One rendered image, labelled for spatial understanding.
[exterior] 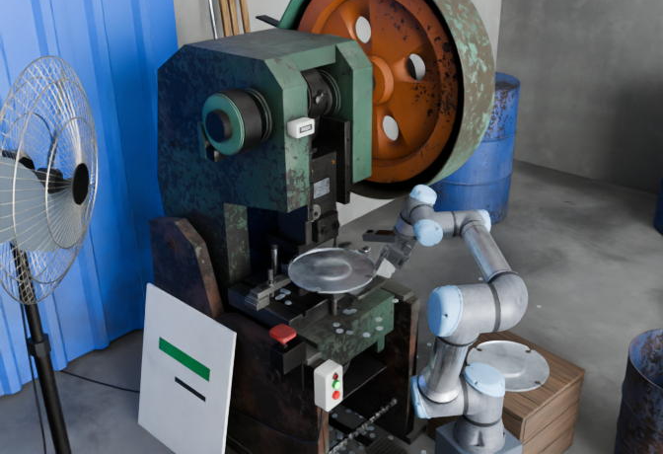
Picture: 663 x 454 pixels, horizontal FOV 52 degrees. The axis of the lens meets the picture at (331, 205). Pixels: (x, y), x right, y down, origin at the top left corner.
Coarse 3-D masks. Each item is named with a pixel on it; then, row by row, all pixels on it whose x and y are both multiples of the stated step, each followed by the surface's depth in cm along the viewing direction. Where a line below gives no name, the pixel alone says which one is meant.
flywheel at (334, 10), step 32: (320, 0) 237; (352, 0) 232; (384, 0) 223; (416, 0) 211; (320, 32) 246; (352, 32) 238; (384, 32) 227; (416, 32) 219; (448, 32) 209; (384, 64) 230; (448, 64) 210; (384, 96) 232; (416, 96) 227; (448, 96) 214; (416, 128) 231; (448, 128) 218; (384, 160) 245; (416, 160) 230
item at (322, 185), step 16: (320, 160) 214; (320, 176) 216; (320, 192) 218; (320, 208) 218; (288, 224) 223; (304, 224) 217; (320, 224) 217; (336, 224) 222; (304, 240) 220; (320, 240) 219
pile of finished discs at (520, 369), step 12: (492, 348) 258; (504, 348) 258; (516, 348) 258; (528, 348) 257; (468, 360) 251; (480, 360) 251; (492, 360) 250; (504, 360) 250; (516, 360) 250; (528, 360) 251; (540, 360) 251; (504, 372) 244; (516, 372) 244; (528, 372) 245; (540, 372) 244; (516, 384) 239; (528, 384) 239
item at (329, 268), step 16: (304, 256) 236; (320, 256) 235; (336, 256) 235; (352, 256) 235; (288, 272) 224; (304, 272) 225; (320, 272) 224; (336, 272) 224; (352, 272) 225; (368, 272) 224; (304, 288) 216; (336, 288) 216; (352, 288) 215
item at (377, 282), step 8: (376, 280) 220; (384, 280) 220; (360, 288) 216; (368, 288) 216; (376, 288) 217; (328, 296) 224; (336, 296) 223; (344, 296) 227; (352, 296) 213; (360, 296) 212; (336, 304) 225; (344, 304) 228; (336, 312) 226
